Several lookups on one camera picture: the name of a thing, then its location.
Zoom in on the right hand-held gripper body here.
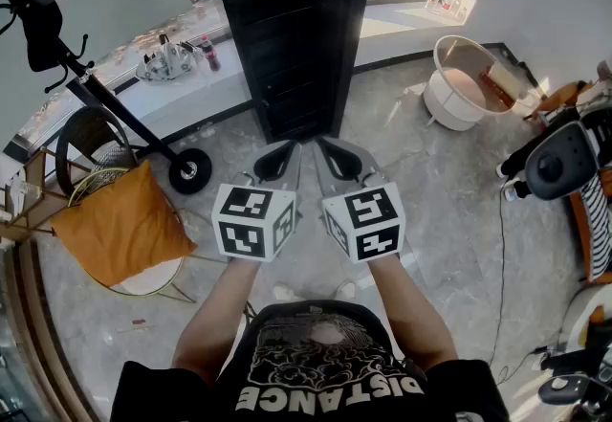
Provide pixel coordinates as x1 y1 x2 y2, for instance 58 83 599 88
320 168 406 264

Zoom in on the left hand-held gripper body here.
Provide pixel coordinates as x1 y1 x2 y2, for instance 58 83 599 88
211 170 303 263

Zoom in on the black cabinet fridge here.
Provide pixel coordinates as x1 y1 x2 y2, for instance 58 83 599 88
204 0 373 144

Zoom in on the person's right forearm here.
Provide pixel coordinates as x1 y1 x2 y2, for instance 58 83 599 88
367 255 460 373

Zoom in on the person's left forearm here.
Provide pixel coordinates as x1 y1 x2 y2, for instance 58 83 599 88
171 259 262 386

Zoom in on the black coat rack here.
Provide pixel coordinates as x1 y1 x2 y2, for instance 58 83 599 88
0 0 213 195

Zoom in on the person's right white shoe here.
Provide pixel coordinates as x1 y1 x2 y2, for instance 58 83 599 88
334 279 358 301

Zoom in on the white window ledge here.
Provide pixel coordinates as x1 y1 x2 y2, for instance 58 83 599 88
109 3 479 146

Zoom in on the white round tub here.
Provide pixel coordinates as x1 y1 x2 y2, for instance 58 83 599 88
423 34 518 132

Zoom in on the small cola bottle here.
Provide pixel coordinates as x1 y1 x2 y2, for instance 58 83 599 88
199 34 222 73

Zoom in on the orange cushion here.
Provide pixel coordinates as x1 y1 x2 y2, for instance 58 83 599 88
50 159 198 288

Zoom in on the white patterned bag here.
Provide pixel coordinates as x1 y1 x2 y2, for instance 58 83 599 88
135 33 206 82

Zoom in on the red book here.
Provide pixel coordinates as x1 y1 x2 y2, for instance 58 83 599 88
479 68 515 108

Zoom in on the cream book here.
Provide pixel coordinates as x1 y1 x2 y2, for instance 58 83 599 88
487 61 521 99

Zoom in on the person's black printed t-shirt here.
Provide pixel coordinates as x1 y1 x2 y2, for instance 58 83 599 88
109 299 511 422

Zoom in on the dark wicker chair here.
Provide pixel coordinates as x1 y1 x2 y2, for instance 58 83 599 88
55 104 140 199

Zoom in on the black grey device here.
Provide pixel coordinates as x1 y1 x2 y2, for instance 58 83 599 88
496 113 612 201

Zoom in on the orange armchair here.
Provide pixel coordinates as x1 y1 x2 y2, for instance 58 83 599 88
568 170 612 285

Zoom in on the wooden shelf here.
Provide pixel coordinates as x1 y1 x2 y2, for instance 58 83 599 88
0 146 87 244

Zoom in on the striped cushion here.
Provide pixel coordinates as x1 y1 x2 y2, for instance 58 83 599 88
580 173 612 282

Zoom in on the black hanging garment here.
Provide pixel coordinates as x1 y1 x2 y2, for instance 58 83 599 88
21 1 63 73

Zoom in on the black glossy device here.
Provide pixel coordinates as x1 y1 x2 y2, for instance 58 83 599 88
537 343 612 422

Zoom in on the gold wire chair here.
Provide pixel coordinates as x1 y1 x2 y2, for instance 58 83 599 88
66 166 230 304

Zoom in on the thin black cable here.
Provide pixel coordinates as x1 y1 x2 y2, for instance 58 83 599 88
487 188 541 386

